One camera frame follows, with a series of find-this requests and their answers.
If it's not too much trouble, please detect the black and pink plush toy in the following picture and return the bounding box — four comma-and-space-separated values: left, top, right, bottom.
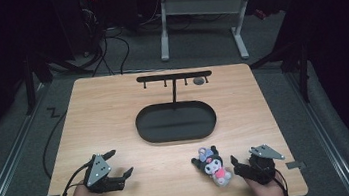
189, 143, 235, 191

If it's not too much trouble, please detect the bundle of black floor cables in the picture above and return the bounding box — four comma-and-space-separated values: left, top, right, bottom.
43, 24, 135, 85

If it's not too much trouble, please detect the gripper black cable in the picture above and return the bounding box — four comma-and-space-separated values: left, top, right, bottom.
51, 161, 96, 196
272, 167, 290, 196

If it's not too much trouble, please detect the grey round table grommet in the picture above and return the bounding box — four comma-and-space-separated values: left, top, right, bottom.
192, 75, 206, 86

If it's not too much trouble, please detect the black computer tower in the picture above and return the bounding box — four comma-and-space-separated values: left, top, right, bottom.
77, 0, 109, 58

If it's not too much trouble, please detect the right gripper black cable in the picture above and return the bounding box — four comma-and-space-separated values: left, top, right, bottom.
272, 167, 290, 196

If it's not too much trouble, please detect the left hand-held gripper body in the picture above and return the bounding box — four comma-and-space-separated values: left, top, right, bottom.
80, 150, 128, 196

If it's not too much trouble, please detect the white frame desk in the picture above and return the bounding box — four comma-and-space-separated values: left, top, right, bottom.
152, 0, 303, 70

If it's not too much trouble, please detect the person's right hand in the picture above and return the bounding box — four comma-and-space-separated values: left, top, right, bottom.
243, 170, 286, 196

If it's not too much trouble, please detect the black hook rack with tray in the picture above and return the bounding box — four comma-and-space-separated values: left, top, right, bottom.
129, 67, 221, 148

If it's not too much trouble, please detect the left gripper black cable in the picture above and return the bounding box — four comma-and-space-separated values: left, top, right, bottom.
51, 161, 96, 196

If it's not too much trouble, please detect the black floor cable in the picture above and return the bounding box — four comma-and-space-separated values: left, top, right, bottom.
36, 110, 76, 181

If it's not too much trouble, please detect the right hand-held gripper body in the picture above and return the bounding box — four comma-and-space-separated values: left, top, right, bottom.
239, 141, 289, 188

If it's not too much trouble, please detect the black metal stand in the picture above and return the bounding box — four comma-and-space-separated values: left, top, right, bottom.
18, 51, 59, 116
246, 39, 316, 110

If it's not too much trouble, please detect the small red object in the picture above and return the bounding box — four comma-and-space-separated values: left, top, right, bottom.
252, 7, 269, 22

